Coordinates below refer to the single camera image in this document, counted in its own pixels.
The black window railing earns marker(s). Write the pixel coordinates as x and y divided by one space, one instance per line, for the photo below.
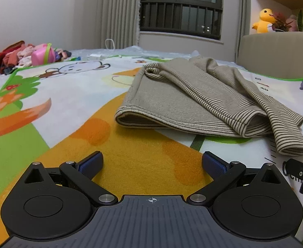
180 4

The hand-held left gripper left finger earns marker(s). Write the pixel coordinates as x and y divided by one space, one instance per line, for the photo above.
90 164

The yellow duck plush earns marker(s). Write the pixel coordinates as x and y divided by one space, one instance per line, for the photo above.
264 22

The pile of red pink clothes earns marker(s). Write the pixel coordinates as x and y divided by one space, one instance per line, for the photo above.
9 56

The beige curtain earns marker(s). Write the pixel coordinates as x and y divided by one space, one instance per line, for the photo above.
117 13

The red leaf plant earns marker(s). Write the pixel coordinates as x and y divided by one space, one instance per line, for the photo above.
280 22

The pink plush toy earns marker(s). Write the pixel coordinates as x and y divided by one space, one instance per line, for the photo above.
293 23

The pink toy bucket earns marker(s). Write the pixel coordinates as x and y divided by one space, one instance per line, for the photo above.
41 56

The white charger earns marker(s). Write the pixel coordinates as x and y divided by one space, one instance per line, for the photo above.
96 56

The beige striped garment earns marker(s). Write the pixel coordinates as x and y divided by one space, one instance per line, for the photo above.
193 103

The beige padded headboard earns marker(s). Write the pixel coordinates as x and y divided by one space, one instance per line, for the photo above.
275 54

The cartoon animal play mat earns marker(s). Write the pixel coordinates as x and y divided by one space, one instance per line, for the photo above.
76 103

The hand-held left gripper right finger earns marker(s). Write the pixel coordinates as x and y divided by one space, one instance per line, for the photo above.
215 164

